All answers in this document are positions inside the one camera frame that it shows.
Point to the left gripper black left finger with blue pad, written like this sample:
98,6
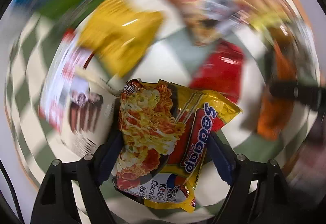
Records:
69,189

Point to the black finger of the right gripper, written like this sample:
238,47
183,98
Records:
308,95

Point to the green white checkered mat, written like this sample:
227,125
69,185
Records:
32,44

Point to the red white biscuit packet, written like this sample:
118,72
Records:
57,84

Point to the yellow Sedaap noodle packet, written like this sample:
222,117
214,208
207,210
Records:
165,129

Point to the orange snack packet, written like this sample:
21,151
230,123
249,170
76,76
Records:
276,105

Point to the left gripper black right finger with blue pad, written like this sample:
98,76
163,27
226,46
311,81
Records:
258,191

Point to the beige chocolate wafer packet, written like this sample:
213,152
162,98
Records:
88,112

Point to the yellow snack packet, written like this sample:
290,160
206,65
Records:
120,34

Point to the small red snack packet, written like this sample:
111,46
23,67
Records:
221,71

